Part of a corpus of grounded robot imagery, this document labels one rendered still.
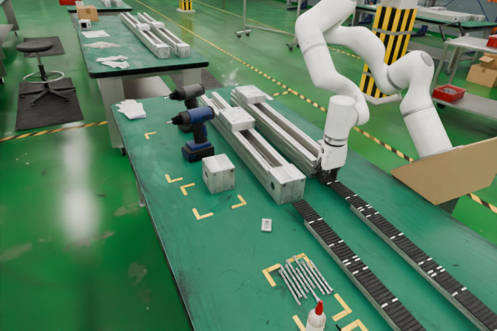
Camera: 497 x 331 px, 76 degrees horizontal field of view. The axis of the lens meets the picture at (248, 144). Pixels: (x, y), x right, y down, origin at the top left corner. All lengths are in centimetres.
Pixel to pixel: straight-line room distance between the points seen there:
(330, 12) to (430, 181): 70
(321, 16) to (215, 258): 90
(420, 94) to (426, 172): 32
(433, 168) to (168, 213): 92
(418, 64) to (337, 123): 46
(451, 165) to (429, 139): 19
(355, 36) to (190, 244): 98
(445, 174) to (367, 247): 39
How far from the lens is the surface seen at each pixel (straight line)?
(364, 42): 138
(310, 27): 122
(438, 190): 130
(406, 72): 143
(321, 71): 114
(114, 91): 269
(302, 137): 138
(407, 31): 438
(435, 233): 121
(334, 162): 119
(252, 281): 91
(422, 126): 141
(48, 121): 381
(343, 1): 130
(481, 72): 604
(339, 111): 108
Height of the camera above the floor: 151
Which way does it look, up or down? 30 degrees down
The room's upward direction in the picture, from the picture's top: 3 degrees clockwise
